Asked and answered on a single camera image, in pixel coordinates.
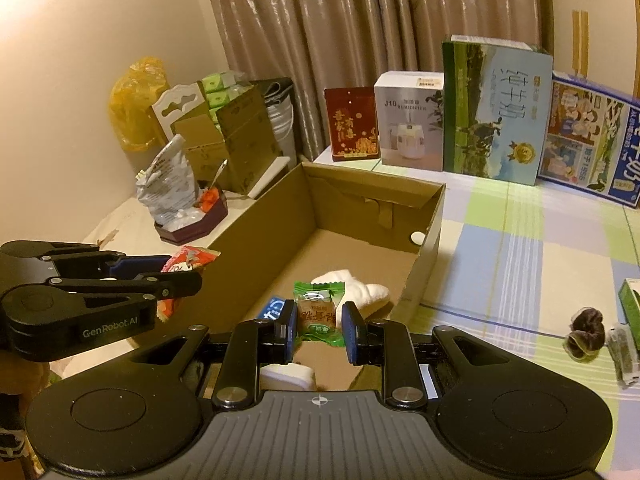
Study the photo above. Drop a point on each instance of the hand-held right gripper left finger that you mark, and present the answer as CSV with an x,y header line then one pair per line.
x,y
289,332

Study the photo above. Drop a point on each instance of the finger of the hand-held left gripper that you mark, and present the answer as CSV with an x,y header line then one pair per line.
x,y
150,285
140,266

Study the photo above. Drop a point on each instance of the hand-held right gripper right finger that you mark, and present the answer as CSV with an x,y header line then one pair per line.
x,y
351,335

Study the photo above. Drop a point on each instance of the clear plastic box blue label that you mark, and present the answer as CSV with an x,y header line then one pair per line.
x,y
270,310

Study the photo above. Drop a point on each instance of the green candy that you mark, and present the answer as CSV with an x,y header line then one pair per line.
x,y
317,317

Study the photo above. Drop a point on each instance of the white cloth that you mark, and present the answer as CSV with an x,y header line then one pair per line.
x,y
360,292

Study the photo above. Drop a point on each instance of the white power adapter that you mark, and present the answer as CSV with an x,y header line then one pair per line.
x,y
290,377

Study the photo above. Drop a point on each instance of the dark hair scrunchie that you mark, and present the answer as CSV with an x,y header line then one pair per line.
x,y
595,325

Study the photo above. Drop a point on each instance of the small clear packet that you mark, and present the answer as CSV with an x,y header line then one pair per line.
x,y
625,355

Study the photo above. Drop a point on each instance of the small green white carton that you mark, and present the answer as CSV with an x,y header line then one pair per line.
x,y
632,305

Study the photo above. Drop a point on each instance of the person's left hand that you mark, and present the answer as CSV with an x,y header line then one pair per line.
x,y
25,375

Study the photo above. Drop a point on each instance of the red snack packet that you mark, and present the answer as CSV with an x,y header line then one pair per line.
x,y
192,260

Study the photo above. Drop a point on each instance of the dark red tray box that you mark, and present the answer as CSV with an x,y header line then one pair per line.
x,y
190,225

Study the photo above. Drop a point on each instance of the silver snack bag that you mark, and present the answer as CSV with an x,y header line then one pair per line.
x,y
167,175

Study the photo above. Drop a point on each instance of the orange snack packets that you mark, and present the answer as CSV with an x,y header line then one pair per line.
x,y
209,199

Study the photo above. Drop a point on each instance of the metal spoon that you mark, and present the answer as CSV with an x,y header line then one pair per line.
x,y
220,175

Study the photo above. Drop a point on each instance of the yellow plastic bag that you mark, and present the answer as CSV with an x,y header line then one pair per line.
x,y
137,105

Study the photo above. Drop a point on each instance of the brown cardboard storage box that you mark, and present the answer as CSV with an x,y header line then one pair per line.
x,y
245,140

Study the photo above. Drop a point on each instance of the white cardboard cutout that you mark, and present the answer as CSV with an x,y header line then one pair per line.
x,y
172,105

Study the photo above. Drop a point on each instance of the plaid tablecloth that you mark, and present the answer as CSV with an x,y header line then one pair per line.
x,y
525,260

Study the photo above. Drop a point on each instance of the stack of green tissue packs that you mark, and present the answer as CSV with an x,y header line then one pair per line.
x,y
222,90

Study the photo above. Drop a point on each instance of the black and white paper bag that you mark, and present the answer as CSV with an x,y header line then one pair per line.
x,y
280,115

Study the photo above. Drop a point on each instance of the red gift box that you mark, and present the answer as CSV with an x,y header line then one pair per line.
x,y
350,125

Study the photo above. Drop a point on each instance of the white humidifier box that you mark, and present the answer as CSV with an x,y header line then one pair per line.
x,y
407,125

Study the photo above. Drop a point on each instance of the green milk carton case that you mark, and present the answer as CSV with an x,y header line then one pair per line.
x,y
495,120

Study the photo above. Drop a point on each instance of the blue milk carton case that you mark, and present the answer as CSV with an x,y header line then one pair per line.
x,y
590,145

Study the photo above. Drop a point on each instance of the beige curtain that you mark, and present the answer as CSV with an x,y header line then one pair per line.
x,y
350,25

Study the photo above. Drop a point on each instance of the wooden wall strip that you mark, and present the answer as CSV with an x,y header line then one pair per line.
x,y
580,40

